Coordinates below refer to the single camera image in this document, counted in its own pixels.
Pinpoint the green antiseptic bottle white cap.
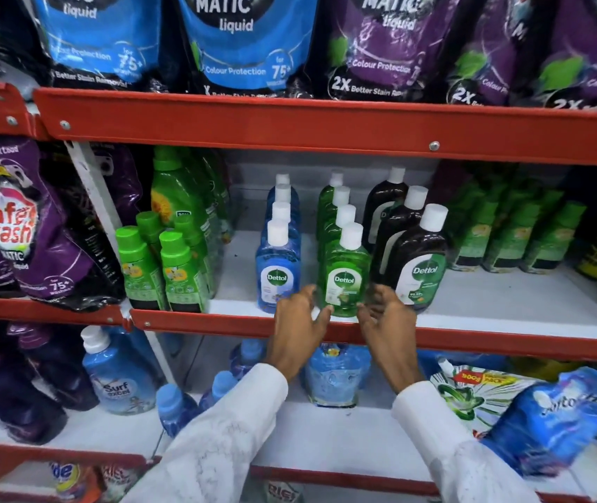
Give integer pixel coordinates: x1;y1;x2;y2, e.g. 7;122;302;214
318;222;372;318
319;204;358;248
318;185;352;226
317;172;345;215

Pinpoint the blue antiseptic bottle white cap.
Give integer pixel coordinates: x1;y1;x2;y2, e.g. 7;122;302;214
270;174;299;195
262;201;301;241
255;220;302;314
267;184;301;215

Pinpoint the blue softener pouch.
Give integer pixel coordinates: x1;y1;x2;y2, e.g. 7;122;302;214
481;366;597;478

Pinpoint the person's right forearm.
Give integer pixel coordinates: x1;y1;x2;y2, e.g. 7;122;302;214
392;381;540;503

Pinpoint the small blue capped bottle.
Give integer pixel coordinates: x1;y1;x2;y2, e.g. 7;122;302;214
156;383;199;439
198;370;239;414
229;338;268;380

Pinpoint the row of dark green-label bottles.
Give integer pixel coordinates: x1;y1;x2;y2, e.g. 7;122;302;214
445;175;588;274

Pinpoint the dark purple detergent bottle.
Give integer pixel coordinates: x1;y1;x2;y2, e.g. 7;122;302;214
0;330;68;446
7;322;101;413

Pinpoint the long red shelf rail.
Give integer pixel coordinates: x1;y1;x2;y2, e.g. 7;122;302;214
34;88;597;168
248;465;592;503
131;308;597;363

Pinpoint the white and green pouch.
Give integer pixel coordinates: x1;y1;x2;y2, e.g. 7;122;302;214
429;358;540;438

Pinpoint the orange detergent packet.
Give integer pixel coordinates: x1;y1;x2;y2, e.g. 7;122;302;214
49;462;101;502

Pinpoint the dark brown antiseptic bottle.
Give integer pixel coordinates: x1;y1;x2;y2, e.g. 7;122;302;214
382;204;451;314
371;185;429;284
362;167;409;253

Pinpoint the white shelf board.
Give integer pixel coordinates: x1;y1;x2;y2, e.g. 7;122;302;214
0;398;165;459
206;230;597;342
154;390;597;495

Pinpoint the white and red detergent packet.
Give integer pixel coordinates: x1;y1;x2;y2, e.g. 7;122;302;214
264;481;304;503
98;465;142;498

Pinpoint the white shelf upright post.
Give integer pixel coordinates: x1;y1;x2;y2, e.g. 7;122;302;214
65;141;123;247

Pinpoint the person's left hand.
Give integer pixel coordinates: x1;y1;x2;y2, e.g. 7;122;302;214
266;284;335;383

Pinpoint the person's left forearm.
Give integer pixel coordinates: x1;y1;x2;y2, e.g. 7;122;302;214
120;363;290;503

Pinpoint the large blue detergent bottle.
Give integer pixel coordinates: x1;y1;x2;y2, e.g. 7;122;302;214
80;326;165;416

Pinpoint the light blue refill pouch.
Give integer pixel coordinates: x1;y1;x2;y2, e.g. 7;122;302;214
303;343;372;408

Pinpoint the group of green cleaner bottles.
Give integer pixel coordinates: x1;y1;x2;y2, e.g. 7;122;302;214
115;146;233;314

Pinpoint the person's right hand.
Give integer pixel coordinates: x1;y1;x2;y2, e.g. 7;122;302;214
357;284;426;394

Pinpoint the blue detergent pouch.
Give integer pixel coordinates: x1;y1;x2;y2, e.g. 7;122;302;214
175;0;320;98
31;0;163;92

